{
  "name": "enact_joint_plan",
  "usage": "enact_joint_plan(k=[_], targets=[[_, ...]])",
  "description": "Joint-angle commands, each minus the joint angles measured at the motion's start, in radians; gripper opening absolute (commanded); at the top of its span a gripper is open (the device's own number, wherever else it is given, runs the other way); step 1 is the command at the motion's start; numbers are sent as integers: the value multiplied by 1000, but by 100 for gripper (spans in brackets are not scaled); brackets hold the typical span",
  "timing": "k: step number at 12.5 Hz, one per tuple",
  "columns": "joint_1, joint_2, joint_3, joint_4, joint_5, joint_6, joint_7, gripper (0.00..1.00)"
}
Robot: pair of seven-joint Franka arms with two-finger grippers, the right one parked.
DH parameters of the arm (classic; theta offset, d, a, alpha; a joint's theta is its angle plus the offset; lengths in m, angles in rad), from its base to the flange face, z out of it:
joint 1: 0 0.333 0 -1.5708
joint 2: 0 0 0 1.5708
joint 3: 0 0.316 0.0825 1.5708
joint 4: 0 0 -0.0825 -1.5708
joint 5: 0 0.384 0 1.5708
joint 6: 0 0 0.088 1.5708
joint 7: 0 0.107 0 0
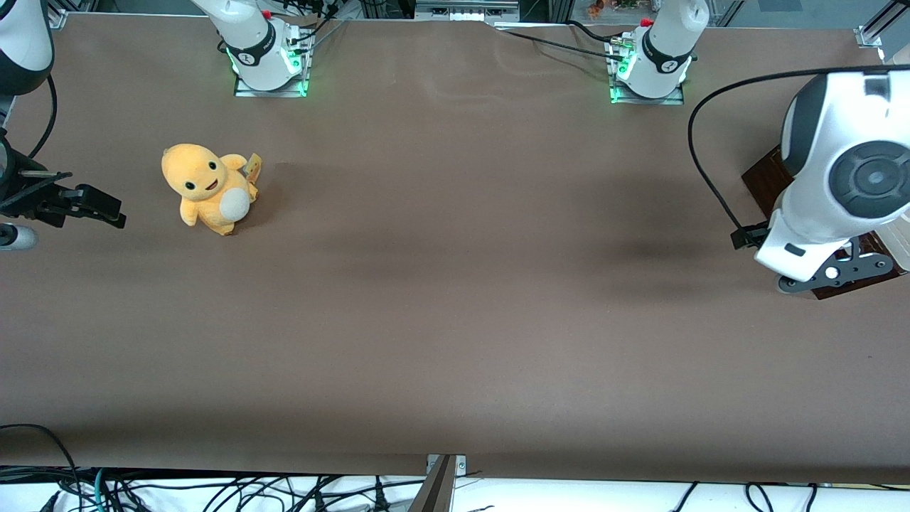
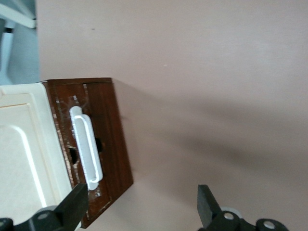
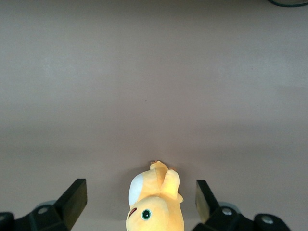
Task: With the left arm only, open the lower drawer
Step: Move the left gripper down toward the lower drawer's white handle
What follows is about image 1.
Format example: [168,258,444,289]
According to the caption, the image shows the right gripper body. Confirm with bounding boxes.
[0,134,73,223]

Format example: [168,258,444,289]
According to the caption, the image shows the dark wood drawer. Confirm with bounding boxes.
[742,146,907,300]

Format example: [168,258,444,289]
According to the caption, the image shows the yellow plush toy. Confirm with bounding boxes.
[161,143,261,237]

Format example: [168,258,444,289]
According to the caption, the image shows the brown table cover sheet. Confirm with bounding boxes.
[0,13,910,486]

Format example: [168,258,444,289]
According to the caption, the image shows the grey device with ports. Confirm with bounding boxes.
[414,0,521,22]

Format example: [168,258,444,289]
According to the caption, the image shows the dark angled bar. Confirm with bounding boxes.
[407,455,457,512]

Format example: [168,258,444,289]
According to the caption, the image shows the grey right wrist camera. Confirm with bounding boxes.
[0,223,38,251]

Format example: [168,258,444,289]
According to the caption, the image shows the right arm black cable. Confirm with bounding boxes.
[27,73,59,160]

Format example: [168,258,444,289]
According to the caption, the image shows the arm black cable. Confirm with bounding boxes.
[27,73,59,160]
[687,65,910,248]

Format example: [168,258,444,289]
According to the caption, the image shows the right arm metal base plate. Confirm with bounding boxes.
[233,27,311,98]

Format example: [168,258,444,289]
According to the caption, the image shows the black looped cable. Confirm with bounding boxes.
[0,424,80,512]

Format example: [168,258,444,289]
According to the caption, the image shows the tangled black cables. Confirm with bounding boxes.
[0,466,427,512]

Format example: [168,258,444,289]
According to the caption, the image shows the black base cable bundle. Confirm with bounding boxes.
[284,0,350,50]

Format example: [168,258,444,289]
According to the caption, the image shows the metal bracket plate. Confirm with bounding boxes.
[425,454,468,476]

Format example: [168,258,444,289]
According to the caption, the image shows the long black table cable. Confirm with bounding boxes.
[493,26,626,61]

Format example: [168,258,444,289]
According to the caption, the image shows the short black table cable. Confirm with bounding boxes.
[565,20,619,45]

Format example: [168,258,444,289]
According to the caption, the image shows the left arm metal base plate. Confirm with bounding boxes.
[606,36,685,106]

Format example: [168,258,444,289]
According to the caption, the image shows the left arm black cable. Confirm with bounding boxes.
[687,65,910,248]

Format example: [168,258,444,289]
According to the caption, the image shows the dark grey mounting bracket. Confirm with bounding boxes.
[776,250,895,294]

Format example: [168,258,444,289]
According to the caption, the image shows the aluminium frame profile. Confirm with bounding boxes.
[855,0,910,49]

